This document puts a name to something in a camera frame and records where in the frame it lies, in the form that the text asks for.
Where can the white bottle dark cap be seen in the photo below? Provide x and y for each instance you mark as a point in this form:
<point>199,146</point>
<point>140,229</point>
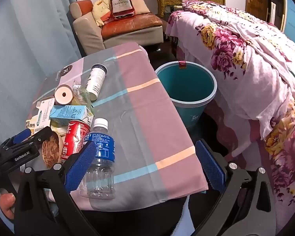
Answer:
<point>95,81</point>

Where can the red soda can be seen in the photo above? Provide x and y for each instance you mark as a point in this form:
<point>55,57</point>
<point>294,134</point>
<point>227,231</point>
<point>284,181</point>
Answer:
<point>75,137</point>

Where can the person's left hand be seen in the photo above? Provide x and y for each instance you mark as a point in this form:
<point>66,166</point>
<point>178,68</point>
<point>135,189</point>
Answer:
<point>5,202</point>

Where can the small clear plastic bottle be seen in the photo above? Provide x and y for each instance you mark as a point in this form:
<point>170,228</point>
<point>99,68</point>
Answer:
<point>81,95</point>

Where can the pale yellow cloth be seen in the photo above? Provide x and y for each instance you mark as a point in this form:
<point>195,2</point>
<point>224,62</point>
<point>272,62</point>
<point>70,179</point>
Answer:
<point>100,11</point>

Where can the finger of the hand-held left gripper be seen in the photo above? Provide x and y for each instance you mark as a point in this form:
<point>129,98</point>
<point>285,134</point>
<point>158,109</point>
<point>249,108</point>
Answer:
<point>43,134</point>
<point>22,135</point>

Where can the red sticker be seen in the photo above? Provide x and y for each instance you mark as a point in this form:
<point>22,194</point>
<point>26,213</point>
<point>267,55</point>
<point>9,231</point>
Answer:
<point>182,64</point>

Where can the pink floral bed sheet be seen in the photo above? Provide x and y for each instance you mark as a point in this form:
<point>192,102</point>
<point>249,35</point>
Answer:
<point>248,66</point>

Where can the white board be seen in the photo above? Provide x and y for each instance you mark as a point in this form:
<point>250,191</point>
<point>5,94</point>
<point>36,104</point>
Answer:
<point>273,13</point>

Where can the teal plastic bin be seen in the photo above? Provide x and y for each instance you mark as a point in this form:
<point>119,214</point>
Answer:
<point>186,88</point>

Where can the yellow cake snack packet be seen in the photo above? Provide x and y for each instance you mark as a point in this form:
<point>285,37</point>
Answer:
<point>32,125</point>

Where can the light blue curtain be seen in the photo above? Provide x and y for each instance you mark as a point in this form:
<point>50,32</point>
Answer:
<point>27,41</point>

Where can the white paper roll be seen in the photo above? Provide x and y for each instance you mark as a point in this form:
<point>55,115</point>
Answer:
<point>66,100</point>

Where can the pink grey checked tablecloth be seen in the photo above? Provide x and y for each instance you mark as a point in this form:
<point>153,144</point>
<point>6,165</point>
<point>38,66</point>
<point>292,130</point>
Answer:
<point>142,118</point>

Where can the white medicine box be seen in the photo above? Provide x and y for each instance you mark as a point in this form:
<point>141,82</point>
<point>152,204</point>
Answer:
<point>45,108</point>

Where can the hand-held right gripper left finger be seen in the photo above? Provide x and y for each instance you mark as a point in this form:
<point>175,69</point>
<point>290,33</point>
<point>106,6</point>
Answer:
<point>81,167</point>

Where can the beige cushion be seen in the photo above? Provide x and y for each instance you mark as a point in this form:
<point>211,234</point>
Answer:
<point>141,6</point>

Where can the paper bowl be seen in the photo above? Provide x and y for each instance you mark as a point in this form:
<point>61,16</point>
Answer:
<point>50,150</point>

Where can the beige orange sofa chair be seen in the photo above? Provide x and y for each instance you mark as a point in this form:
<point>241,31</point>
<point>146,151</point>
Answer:
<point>130,27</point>

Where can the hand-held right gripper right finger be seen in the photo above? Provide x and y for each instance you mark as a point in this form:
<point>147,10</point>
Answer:
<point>211,167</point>

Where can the light blue carton box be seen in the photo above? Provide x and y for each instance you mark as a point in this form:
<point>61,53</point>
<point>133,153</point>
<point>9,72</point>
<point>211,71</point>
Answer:
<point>68,114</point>

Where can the clear plastic bottle blue label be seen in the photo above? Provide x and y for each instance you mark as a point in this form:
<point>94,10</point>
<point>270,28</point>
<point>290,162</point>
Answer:
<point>104,150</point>

